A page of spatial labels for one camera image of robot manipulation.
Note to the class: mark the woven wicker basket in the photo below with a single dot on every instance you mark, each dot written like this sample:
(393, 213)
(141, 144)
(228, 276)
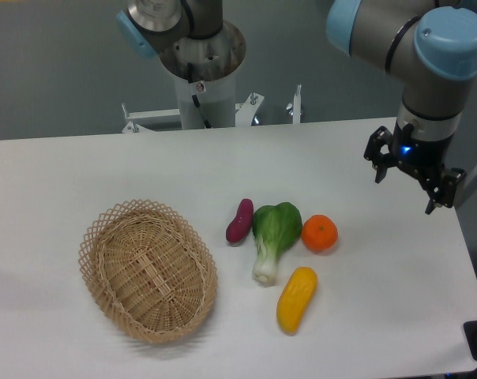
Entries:
(148, 271)

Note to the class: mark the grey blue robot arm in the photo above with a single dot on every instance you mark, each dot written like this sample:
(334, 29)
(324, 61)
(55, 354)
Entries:
(431, 46)

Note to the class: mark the green bok choy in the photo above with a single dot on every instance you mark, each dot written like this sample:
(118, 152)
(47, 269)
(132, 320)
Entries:
(276, 228)

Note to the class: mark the white metal base frame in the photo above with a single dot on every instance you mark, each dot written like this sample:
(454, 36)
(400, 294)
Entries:
(220, 114)

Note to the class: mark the orange tangerine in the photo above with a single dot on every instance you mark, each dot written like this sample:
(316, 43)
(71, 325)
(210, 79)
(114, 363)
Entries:
(319, 233)

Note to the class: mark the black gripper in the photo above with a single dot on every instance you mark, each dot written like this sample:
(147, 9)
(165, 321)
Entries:
(420, 159)

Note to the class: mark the yellow mango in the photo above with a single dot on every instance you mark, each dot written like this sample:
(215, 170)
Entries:
(295, 299)

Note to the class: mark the purple sweet potato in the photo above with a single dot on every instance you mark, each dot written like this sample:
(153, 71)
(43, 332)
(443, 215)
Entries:
(240, 226)

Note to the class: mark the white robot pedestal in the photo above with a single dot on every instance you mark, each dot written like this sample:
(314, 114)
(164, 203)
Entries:
(205, 70)

